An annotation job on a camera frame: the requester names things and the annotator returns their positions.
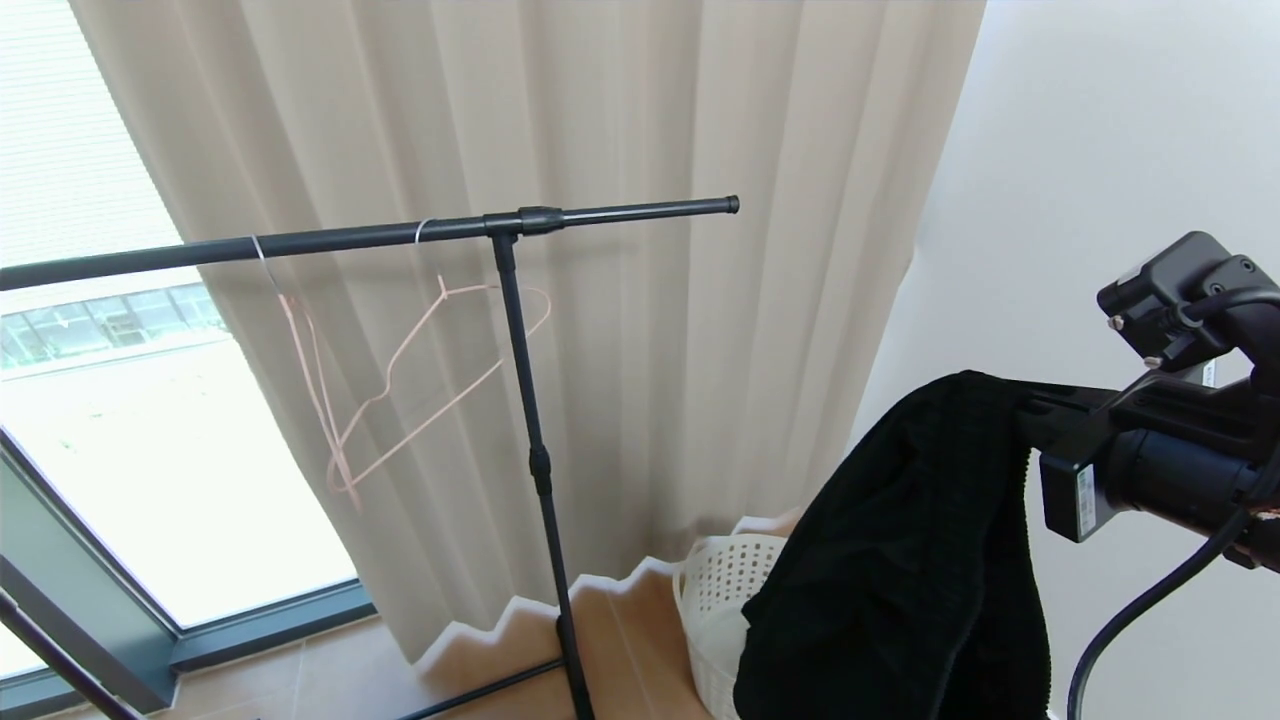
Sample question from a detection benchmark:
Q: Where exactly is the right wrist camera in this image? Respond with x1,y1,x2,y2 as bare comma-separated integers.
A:
1097,232,1280,426

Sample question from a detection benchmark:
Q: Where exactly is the window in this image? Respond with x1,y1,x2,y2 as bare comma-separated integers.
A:
0,0,379,720

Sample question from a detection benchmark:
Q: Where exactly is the white laundry basket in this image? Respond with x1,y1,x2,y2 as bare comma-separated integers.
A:
673,533,801,720

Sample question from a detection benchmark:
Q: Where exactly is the black cable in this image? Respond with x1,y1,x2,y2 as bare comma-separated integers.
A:
1066,505,1253,720

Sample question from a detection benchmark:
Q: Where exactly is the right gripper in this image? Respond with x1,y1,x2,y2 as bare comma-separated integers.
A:
1018,385,1263,546

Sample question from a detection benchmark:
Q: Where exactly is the black garment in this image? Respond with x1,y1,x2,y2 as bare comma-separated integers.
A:
733,370,1051,720

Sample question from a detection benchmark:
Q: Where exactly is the pink clothes hanger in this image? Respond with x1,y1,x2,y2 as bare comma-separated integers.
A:
250,238,363,513
328,240,554,498

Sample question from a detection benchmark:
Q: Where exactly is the beige curtain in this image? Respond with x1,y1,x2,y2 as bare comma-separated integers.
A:
70,0,986,663

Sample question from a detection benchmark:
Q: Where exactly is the black clothes rack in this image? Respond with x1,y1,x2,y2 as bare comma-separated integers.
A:
0,195,741,720

